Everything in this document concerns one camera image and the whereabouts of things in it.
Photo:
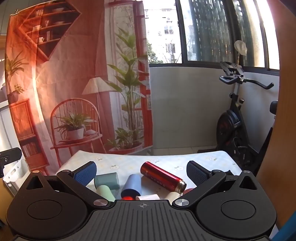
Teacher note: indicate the white plastic basket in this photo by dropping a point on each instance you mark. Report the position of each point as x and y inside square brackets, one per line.
[16, 172]

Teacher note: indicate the wooden panel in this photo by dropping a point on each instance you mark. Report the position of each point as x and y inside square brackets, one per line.
[285, 139]

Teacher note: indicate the black exercise bike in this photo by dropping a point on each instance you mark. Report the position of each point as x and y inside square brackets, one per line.
[229, 129]

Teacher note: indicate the dark green cup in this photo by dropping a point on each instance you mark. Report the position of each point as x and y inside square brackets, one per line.
[107, 180]

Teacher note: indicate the blue plastic object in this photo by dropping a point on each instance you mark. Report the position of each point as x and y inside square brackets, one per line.
[288, 233]

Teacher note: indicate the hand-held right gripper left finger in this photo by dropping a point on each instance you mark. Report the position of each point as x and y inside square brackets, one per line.
[85, 174]

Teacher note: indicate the white cloth bag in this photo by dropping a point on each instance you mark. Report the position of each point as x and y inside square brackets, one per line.
[240, 47]

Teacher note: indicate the red metal thermos bottle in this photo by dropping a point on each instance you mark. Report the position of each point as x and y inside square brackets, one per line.
[161, 176]

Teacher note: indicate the beige cup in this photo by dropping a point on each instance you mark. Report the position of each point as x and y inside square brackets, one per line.
[173, 196]

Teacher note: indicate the blue cup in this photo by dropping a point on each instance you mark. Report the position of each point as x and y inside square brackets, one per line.
[131, 185]

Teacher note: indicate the printed room backdrop cloth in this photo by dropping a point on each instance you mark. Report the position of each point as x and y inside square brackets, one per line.
[69, 69]

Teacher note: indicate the light green cup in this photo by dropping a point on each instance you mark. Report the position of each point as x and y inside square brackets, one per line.
[105, 192]

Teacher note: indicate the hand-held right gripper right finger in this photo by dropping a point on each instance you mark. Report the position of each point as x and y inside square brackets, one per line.
[196, 173]

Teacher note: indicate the small red cup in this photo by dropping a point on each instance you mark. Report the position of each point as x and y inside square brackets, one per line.
[127, 198]

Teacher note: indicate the white cup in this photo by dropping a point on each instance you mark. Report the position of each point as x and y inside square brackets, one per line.
[148, 197]

